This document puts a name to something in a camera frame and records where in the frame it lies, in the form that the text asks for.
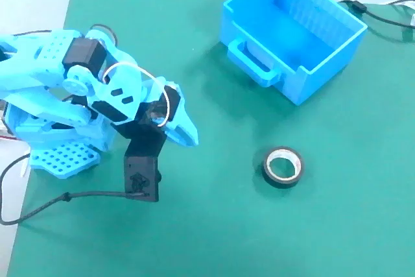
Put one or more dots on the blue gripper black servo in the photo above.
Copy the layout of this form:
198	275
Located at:
183	129

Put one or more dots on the black electrical tape roll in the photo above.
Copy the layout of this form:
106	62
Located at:
282	183

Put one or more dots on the light blue robot arm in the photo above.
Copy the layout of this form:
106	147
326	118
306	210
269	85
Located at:
39	50

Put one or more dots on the green cutting mat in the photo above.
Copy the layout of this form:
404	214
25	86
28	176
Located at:
227	225

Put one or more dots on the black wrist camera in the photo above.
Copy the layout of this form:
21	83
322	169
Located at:
142	176

